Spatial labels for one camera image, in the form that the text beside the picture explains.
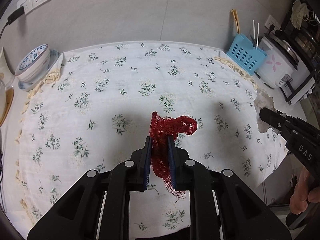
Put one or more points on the white toaster oven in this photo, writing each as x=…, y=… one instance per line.
x=300, y=84

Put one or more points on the blue white porcelain bowl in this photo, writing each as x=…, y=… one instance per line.
x=33, y=62

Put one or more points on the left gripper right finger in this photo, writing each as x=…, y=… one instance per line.
x=190, y=175

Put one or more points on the floral white tablecloth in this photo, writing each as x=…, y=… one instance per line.
x=95, y=110

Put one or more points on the blue white plate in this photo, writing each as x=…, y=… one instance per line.
x=29, y=85

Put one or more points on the white straw sticks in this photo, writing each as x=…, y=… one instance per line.
x=256, y=27

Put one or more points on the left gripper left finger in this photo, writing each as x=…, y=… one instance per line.
x=115, y=187

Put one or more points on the wooden chopsticks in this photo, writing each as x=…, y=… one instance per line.
x=236, y=20

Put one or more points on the right hand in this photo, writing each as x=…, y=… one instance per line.
x=302, y=195

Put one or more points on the white paper box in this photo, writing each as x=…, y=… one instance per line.
x=6, y=75

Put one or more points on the white tissue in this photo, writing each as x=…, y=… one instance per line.
x=263, y=100

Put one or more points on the blue perforated utensil holder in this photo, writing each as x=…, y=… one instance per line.
x=245, y=55

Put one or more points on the red mesh net bag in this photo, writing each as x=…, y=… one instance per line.
x=161, y=129

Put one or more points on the black power adapter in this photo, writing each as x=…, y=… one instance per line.
x=15, y=15

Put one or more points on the white rice cooker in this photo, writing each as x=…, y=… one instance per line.
x=280, y=63

